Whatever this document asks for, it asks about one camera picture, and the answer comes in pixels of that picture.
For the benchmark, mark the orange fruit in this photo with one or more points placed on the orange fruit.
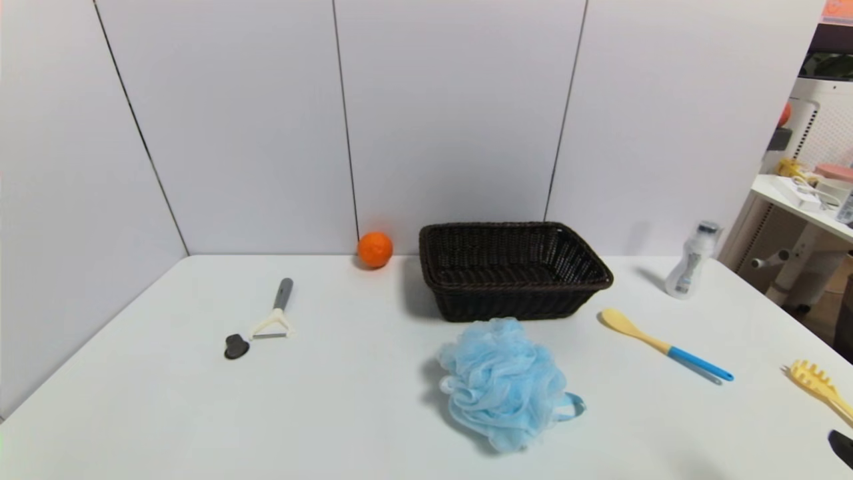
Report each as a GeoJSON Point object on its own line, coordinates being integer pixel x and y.
{"type": "Point", "coordinates": [374, 250]}

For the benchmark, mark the pink round container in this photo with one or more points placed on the pink round container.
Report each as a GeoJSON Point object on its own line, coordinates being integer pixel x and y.
{"type": "Point", "coordinates": [836, 172]}

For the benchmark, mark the dark brown wicker basket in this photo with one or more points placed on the dark brown wicker basket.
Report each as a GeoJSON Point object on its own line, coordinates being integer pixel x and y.
{"type": "Point", "coordinates": [506, 293]}

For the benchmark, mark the small dark grey cap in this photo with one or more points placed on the small dark grey cap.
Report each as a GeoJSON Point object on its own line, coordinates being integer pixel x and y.
{"type": "Point", "coordinates": [235, 347]}

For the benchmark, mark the white side table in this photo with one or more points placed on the white side table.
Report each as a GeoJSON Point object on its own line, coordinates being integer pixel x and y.
{"type": "Point", "coordinates": [800, 220]}

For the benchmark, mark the clear plastic bottle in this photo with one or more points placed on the clear plastic bottle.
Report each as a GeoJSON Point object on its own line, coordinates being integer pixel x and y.
{"type": "Point", "coordinates": [690, 266]}

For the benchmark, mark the blue mesh bath loofah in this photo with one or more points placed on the blue mesh bath loofah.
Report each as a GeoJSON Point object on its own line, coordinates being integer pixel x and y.
{"type": "Point", "coordinates": [500, 380]}

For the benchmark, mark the white power strip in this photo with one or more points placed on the white power strip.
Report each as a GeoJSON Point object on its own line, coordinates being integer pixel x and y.
{"type": "Point", "coordinates": [806, 194]}

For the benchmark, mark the white pegboard panel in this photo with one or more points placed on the white pegboard panel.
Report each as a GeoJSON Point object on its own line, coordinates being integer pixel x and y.
{"type": "Point", "coordinates": [830, 126]}

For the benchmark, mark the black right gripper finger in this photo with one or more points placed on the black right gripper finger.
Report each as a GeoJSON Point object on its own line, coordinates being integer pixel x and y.
{"type": "Point", "coordinates": [843, 446]}

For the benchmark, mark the yellow pasta server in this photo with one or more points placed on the yellow pasta server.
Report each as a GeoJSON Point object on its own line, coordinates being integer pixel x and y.
{"type": "Point", "coordinates": [816, 380]}

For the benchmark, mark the orange box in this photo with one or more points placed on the orange box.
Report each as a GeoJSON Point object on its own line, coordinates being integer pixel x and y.
{"type": "Point", "coordinates": [838, 10]}

